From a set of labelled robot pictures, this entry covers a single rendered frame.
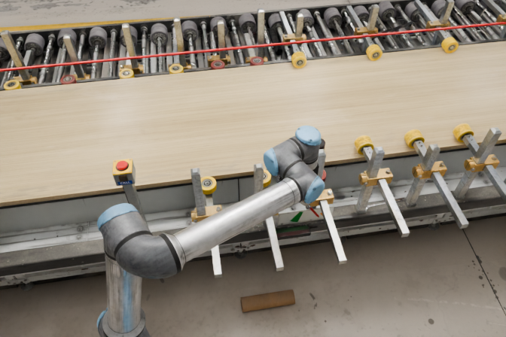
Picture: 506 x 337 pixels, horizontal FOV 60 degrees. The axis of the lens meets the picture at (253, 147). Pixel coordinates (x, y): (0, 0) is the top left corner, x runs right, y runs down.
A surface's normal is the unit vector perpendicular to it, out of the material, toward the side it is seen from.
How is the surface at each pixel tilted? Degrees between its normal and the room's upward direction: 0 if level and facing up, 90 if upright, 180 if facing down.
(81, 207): 90
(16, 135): 0
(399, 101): 0
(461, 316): 0
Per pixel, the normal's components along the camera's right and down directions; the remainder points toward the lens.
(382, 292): 0.00, -0.67
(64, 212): 0.16, 0.73
